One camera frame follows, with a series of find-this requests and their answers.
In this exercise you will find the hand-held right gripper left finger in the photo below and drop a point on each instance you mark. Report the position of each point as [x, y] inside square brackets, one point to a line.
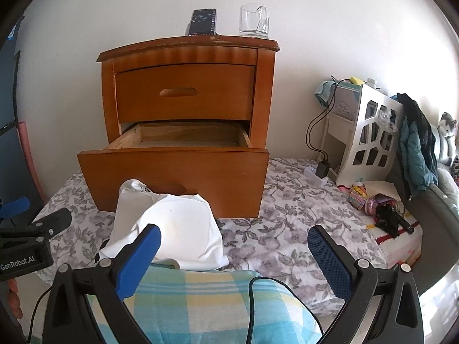
[140, 261]

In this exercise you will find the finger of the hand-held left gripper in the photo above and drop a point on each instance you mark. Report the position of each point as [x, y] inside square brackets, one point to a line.
[57, 219]
[16, 206]

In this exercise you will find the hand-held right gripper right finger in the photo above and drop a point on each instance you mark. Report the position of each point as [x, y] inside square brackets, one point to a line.
[331, 265]

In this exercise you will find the wooden nightstand drawer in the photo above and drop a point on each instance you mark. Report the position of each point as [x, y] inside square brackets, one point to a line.
[215, 182]
[215, 93]

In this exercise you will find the person's left hand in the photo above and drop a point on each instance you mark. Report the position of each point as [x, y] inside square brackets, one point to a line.
[15, 301]

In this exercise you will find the pink padded bar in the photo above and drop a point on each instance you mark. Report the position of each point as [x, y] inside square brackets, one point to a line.
[30, 161]

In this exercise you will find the white folded cloth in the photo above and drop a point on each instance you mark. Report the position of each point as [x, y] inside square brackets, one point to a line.
[179, 222]

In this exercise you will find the dark blue panel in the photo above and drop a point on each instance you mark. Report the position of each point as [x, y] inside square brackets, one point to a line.
[10, 150]

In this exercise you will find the white crochet mat red trim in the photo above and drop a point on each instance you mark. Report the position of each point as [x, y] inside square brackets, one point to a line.
[398, 247]

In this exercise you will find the grey floral blanket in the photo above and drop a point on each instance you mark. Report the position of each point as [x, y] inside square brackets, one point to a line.
[272, 229]

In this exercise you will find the pink round case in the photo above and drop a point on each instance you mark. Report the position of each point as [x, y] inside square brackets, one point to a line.
[370, 207]

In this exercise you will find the colourful patterned roll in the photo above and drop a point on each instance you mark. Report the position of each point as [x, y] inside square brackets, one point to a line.
[358, 199]

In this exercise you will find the black plastic toy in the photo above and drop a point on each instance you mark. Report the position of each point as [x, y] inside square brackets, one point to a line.
[389, 218]

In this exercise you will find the cream paper sheet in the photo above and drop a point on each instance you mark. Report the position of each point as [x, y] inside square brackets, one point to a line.
[380, 188]

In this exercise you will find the white power strip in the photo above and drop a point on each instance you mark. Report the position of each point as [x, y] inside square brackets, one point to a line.
[310, 172]

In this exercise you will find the black charger adapter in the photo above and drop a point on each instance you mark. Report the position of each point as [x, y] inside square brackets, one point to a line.
[323, 169]

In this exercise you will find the teal clothes pile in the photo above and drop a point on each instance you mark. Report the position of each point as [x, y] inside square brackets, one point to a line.
[412, 157]

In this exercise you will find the clear plastic wrap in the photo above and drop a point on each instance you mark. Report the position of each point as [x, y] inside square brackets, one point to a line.
[387, 116]

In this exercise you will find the pale printed storage box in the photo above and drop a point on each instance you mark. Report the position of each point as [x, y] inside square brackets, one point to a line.
[346, 100]

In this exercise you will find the teal cloth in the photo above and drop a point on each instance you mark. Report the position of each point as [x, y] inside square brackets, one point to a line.
[322, 91]

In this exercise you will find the white lattice shelf rack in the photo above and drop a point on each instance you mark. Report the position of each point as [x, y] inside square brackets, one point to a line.
[373, 95]

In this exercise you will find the husky plush toy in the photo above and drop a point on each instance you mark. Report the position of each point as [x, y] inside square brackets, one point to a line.
[446, 125]

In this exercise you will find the wooden nightstand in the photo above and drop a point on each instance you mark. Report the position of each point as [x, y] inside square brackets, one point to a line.
[265, 96]

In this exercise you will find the yellow pad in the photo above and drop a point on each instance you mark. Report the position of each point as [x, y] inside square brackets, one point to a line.
[355, 80]

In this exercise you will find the black smartphone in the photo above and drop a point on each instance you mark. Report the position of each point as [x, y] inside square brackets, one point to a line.
[202, 23]

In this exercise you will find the clear glass mug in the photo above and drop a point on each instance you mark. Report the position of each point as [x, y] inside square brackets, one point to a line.
[251, 21]

